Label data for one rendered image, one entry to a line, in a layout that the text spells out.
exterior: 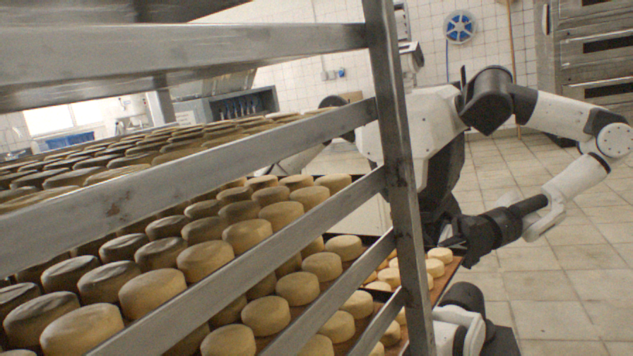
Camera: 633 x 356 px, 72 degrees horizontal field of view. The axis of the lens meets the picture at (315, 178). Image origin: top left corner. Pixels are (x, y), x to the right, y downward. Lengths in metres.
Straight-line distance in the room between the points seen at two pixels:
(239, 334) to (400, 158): 0.29
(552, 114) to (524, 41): 4.94
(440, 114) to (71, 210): 0.95
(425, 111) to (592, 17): 4.08
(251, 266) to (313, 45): 0.23
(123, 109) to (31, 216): 5.41
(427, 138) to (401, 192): 0.54
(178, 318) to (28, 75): 0.18
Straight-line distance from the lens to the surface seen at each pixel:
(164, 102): 0.85
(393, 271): 0.90
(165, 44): 0.32
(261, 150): 0.37
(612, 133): 1.18
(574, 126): 1.17
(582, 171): 1.18
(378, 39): 0.56
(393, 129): 0.56
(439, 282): 0.89
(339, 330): 0.58
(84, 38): 0.29
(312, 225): 0.44
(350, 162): 1.94
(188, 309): 0.33
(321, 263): 0.54
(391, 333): 0.72
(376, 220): 1.99
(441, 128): 1.12
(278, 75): 6.43
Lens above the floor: 1.20
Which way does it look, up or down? 13 degrees down
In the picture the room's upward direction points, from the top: 10 degrees counter-clockwise
